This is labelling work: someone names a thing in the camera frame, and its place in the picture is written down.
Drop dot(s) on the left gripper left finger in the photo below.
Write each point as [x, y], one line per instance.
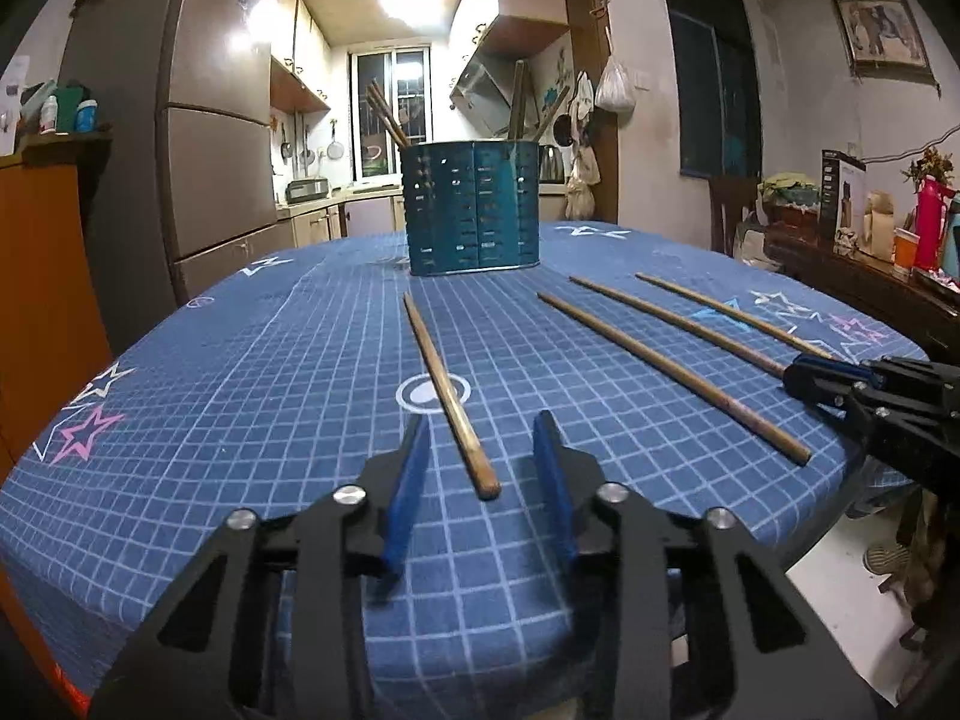
[266, 620]

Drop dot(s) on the grey refrigerator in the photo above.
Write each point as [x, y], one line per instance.
[186, 197]

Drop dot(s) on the steel range hood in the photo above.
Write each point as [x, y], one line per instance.
[483, 94]

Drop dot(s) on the dark wooden sideboard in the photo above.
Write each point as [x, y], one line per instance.
[872, 287]

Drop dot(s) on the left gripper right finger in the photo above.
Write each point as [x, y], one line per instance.
[694, 617]

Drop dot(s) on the teal slotted utensil holder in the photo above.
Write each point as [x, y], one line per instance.
[471, 206]

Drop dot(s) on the dark wooden chair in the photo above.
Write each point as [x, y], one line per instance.
[730, 197]

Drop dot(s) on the kitchen window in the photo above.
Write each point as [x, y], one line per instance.
[392, 107]

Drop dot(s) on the white hanging plastic bag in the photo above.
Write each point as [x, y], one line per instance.
[615, 91]

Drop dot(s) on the silver electric kettle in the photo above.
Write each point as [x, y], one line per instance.
[551, 164]

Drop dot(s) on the framed elephant picture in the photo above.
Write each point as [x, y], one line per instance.
[882, 41]

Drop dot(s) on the orange wooden cabinet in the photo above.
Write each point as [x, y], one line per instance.
[53, 337]

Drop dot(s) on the blue checked star tablecloth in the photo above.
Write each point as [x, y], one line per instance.
[275, 386]

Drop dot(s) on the red thermos bottle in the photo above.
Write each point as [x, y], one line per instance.
[933, 201]

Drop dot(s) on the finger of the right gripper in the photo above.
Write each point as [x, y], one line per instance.
[822, 381]
[914, 378]

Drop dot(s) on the wooden chopstick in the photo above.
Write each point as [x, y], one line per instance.
[788, 445]
[384, 115]
[694, 328]
[736, 314]
[517, 111]
[546, 121]
[378, 90]
[478, 465]

